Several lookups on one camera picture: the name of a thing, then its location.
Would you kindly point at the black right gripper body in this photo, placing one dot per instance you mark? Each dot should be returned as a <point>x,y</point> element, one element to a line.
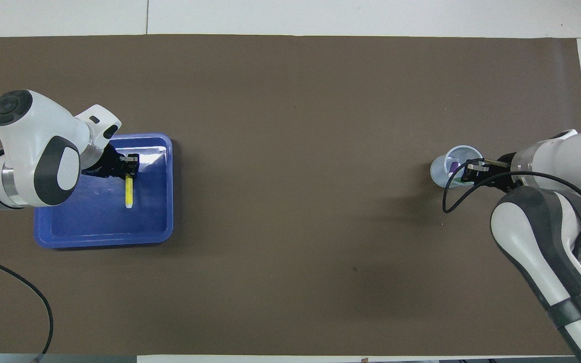
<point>505,174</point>

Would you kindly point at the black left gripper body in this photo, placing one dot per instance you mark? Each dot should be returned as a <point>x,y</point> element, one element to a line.
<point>104,164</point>

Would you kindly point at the purple marker pen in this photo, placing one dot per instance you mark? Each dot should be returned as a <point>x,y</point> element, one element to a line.
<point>453,166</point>

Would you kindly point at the brown table mat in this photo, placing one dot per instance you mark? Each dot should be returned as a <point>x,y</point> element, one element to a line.
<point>290,252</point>

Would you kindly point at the translucent plastic cup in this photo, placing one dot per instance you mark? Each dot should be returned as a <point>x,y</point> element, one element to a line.
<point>442,171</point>

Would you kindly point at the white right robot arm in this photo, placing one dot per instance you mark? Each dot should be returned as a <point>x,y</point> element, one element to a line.
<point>547,237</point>

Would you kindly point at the yellow marker pen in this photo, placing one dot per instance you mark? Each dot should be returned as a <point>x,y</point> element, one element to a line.
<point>129,194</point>

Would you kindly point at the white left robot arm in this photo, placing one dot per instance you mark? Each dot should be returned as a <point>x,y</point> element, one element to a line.
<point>28,146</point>

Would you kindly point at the blue plastic tray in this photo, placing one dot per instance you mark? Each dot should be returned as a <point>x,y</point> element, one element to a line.
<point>99,222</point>

